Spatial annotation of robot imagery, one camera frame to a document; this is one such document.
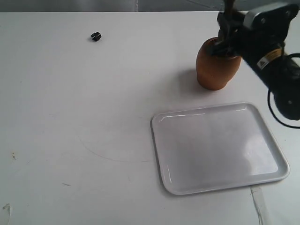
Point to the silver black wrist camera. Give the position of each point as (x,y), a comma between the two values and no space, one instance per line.
(273,19)

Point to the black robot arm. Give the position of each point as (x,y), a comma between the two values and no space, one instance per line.
(283,82)

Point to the brown wooden handle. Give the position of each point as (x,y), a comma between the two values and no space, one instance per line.
(228,6)

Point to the white plastic tray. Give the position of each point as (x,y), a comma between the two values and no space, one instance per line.
(215,148)

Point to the small black plastic clip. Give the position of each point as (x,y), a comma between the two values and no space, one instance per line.
(96,36)

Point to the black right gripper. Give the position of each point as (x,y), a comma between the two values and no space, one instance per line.
(259,50)

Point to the brown wooden mortar cup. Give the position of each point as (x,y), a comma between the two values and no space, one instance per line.
(214,72)

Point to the clear tape strip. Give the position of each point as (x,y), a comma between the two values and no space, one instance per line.
(260,206)

